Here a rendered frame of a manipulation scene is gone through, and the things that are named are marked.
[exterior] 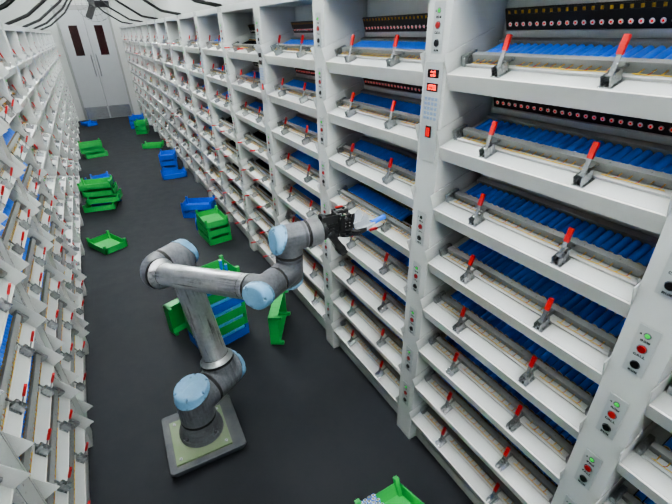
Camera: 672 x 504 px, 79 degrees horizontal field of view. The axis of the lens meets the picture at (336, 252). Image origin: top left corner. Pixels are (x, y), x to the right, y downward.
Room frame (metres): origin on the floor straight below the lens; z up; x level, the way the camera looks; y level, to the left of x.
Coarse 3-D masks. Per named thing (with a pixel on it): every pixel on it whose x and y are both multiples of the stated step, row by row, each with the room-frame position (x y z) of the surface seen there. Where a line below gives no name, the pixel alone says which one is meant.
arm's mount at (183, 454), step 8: (216, 408) 1.34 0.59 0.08; (176, 424) 1.26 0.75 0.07; (224, 424) 1.25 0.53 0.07; (176, 432) 1.21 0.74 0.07; (224, 432) 1.21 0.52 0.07; (176, 440) 1.17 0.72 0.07; (216, 440) 1.17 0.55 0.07; (224, 440) 1.17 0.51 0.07; (176, 448) 1.13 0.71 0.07; (184, 448) 1.13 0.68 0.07; (192, 448) 1.13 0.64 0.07; (200, 448) 1.13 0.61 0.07; (208, 448) 1.13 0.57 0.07; (216, 448) 1.13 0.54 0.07; (176, 456) 1.10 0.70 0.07; (184, 456) 1.09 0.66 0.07; (192, 456) 1.09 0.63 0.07; (200, 456) 1.10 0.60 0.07
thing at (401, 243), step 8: (336, 184) 1.83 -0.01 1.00; (344, 184) 1.85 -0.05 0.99; (352, 184) 1.87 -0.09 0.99; (360, 184) 1.86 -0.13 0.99; (328, 192) 1.81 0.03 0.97; (336, 192) 1.83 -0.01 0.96; (376, 192) 1.75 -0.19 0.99; (336, 200) 1.78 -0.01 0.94; (344, 200) 1.76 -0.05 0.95; (392, 200) 1.64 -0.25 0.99; (360, 208) 1.66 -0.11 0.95; (408, 208) 1.55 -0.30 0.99; (376, 224) 1.50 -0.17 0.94; (408, 224) 1.44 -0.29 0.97; (376, 232) 1.48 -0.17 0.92; (392, 232) 1.42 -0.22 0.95; (400, 232) 1.41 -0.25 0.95; (384, 240) 1.44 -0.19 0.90; (392, 240) 1.38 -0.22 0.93; (400, 240) 1.36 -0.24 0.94; (408, 240) 1.28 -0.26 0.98; (400, 248) 1.34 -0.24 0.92; (408, 248) 1.30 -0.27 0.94; (408, 256) 1.31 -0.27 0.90
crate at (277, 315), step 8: (280, 296) 2.07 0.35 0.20; (272, 304) 1.99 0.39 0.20; (280, 304) 1.99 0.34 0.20; (272, 312) 1.91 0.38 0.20; (280, 312) 2.15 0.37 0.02; (288, 312) 2.14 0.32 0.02; (272, 320) 1.86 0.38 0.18; (280, 320) 1.86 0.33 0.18; (272, 328) 1.86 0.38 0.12; (280, 328) 2.00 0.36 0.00; (272, 336) 1.86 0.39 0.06; (280, 336) 1.93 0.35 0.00; (272, 344) 1.86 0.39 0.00; (280, 344) 1.86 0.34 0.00
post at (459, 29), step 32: (448, 0) 1.22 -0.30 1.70; (480, 0) 1.25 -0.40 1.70; (448, 32) 1.21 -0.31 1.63; (480, 32) 1.25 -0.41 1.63; (448, 96) 1.21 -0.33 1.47; (480, 96) 1.27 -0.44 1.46; (416, 192) 1.27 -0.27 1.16; (416, 224) 1.26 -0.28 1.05; (416, 256) 1.25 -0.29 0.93; (416, 320) 1.22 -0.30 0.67; (416, 352) 1.21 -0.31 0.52
